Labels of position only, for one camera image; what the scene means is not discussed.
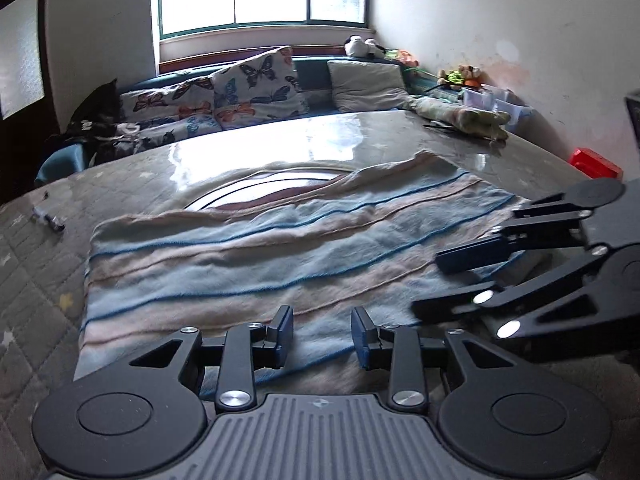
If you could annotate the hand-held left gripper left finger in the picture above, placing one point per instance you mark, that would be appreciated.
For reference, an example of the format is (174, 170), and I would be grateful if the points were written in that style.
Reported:
(284, 335)

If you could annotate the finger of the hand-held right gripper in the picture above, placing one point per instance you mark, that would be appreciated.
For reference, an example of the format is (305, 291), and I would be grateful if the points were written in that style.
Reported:
(450, 305)
(470, 256)

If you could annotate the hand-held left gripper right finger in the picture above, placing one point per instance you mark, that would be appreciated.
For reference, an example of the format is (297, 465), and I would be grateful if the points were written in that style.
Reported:
(360, 335)

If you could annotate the blue beige striped garment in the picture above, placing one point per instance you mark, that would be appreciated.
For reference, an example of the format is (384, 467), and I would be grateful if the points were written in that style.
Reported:
(250, 260)

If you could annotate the red box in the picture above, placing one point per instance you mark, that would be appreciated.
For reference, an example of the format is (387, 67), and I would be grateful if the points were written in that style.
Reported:
(595, 162)

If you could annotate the dark framed panel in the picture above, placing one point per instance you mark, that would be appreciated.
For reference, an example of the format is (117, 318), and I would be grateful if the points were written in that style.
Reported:
(634, 120)

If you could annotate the thin black tool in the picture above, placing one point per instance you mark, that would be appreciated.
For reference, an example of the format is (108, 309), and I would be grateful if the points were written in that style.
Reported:
(437, 126)

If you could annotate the green floral folded cloth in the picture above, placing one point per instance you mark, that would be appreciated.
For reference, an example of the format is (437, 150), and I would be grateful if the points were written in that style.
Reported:
(460, 117)

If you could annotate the clear plastic box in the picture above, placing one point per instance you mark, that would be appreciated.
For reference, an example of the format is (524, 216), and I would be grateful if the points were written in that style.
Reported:
(512, 110)
(477, 99)

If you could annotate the brown bear plush toy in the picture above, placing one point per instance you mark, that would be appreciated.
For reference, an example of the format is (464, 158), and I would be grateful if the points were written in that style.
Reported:
(462, 76)

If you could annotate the grey pillow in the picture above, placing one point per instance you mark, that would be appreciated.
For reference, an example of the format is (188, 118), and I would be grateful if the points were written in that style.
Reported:
(367, 85)

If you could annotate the orange green plush toy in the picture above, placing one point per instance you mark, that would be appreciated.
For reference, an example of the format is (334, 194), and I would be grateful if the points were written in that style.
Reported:
(400, 57)

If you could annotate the blue sofa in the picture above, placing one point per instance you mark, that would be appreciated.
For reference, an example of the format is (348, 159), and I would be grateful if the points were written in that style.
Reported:
(315, 80)

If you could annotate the panda plush toy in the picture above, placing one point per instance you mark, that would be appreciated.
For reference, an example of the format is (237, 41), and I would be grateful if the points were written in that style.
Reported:
(360, 46)

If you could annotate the black white patterned cloth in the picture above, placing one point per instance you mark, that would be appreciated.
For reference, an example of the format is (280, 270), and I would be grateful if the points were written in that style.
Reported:
(120, 145)

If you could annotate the large butterfly print cushion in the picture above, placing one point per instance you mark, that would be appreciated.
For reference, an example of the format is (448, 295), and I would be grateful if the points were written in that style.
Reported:
(260, 85)

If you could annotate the small dark object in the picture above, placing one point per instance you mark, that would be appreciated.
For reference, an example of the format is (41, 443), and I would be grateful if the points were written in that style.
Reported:
(49, 219)

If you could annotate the black bag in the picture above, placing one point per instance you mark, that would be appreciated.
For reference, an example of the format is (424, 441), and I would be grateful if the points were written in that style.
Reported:
(95, 105)

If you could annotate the dark door frosted glass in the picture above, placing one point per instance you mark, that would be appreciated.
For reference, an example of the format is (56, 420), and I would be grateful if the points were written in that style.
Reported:
(20, 50)

